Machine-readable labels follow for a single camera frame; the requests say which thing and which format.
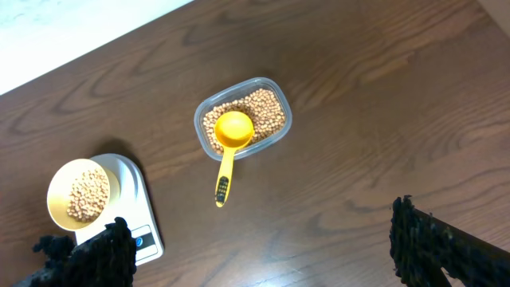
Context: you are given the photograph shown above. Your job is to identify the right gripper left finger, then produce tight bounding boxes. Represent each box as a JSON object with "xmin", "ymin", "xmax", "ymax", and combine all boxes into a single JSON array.
[{"xmin": 14, "ymin": 217, "xmax": 136, "ymax": 287}]

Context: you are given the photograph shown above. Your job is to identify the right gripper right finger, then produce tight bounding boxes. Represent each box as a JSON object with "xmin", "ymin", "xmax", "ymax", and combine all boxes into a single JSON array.
[{"xmin": 389, "ymin": 195, "xmax": 509, "ymax": 287}]

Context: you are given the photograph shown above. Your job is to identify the yellow measuring scoop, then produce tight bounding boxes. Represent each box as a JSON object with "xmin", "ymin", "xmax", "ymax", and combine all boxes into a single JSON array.
[{"xmin": 214, "ymin": 111, "xmax": 254, "ymax": 207}]

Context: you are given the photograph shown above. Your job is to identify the white digital kitchen scale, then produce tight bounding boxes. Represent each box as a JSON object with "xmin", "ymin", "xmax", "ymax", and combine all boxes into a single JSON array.
[{"xmin": 75, "ymin": 153, "xmax": 164, "ymax": 265}]

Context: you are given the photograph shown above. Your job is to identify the soybeans in yellow bowl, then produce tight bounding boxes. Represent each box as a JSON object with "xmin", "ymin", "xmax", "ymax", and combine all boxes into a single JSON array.
[{"xmin": 67, "ymin": 168, "xmax": 110, "ymax": 222}]

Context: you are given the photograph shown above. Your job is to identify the pale yellow bowl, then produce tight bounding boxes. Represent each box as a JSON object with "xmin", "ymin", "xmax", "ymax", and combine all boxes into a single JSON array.
[{"xmin": 47, "ymin": 159, "xmax": 120, "ymax": 231}]

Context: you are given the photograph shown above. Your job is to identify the clear container of soybeans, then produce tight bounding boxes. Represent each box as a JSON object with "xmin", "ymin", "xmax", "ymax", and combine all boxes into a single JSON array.
[{"xmin": 194, "ymin": 77, "xmax": 292, "ymax": 161}]

